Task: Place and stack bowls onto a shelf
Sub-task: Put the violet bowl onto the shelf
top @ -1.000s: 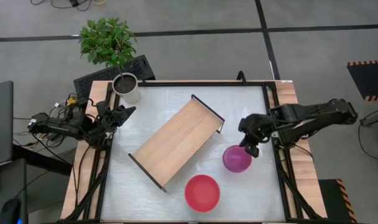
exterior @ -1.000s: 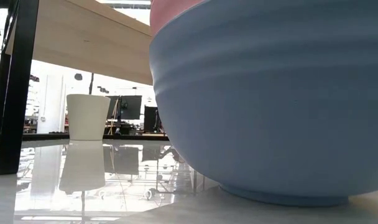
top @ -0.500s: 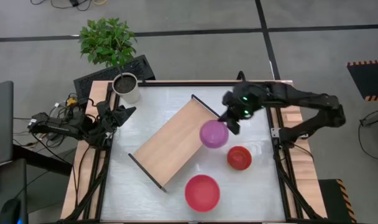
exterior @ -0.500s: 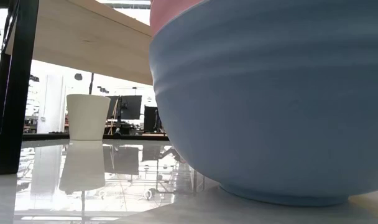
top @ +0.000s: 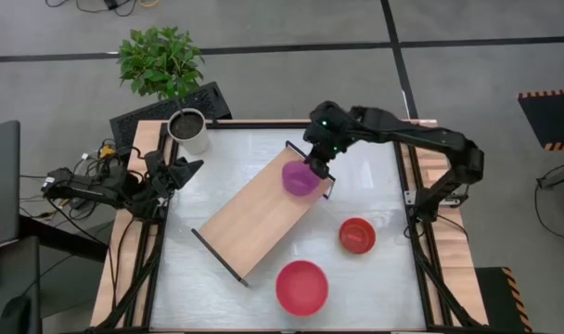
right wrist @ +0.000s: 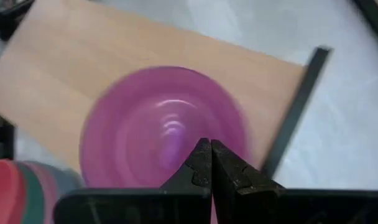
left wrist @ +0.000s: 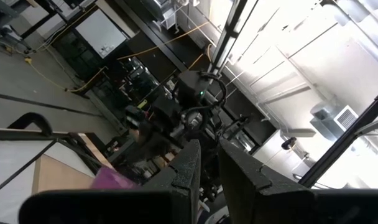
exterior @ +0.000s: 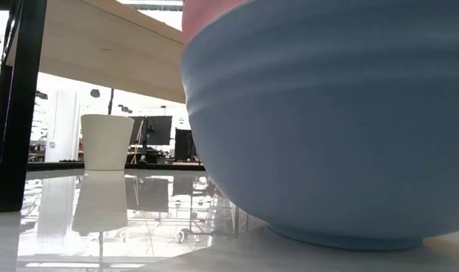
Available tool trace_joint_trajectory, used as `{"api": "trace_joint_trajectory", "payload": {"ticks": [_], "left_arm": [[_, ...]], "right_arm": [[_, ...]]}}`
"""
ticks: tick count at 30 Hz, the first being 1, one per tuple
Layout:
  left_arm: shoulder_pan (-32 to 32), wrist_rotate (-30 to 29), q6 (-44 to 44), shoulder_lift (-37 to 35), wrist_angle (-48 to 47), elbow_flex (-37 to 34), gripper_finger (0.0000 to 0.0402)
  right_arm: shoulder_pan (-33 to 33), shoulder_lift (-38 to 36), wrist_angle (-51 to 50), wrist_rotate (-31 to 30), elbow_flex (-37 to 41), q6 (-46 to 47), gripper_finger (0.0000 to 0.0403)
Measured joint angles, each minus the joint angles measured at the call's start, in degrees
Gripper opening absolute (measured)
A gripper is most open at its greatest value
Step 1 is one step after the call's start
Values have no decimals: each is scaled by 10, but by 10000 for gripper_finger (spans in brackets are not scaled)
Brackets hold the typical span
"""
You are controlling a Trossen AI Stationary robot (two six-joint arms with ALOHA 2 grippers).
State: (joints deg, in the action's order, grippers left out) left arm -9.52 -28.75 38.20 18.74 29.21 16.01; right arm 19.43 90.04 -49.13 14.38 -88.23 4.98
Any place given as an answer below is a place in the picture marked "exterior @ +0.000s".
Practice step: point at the large blue bowl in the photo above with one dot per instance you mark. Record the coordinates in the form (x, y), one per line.
(327, 132)

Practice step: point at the large pink bowl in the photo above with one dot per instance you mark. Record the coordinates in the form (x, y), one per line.
(203, 15)

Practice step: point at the wooden shelf black metal legs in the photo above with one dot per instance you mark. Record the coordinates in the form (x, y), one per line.
(101, 49)

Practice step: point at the black monitor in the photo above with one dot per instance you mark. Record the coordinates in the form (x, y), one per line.
(159, 130)
(137, 130)
(183, 145)

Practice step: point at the white cup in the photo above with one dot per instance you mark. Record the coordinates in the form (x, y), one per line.
(106, 143)

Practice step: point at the black round lamp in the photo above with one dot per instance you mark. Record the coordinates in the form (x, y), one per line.
(95, 93)

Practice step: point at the tall white column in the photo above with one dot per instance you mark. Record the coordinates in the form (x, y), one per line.
(63, 124)

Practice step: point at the black table frame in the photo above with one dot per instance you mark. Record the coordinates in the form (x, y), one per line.
(63, 165)

